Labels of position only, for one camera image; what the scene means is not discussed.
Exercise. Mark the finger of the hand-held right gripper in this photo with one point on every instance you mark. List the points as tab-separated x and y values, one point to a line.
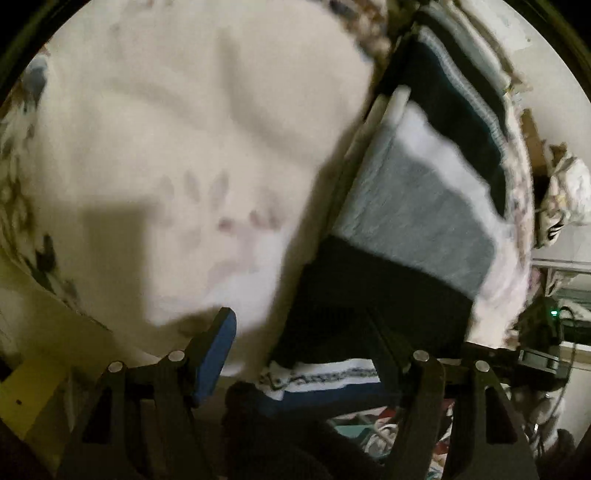
489	353

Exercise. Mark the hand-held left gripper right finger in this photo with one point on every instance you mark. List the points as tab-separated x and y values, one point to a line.
420	392

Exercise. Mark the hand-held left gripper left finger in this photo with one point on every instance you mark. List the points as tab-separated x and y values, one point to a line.
217	350

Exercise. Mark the striped knit sweater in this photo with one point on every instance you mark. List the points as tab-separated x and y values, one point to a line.
415	217

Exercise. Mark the pile of white clothes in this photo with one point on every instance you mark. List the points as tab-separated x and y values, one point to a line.
561	198

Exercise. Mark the person's legs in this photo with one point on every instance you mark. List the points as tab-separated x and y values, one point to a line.
277	443

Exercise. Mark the yellow box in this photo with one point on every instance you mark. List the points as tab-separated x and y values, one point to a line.
27	397

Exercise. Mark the bed with floral sheet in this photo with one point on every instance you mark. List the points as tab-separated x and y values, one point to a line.
161	138

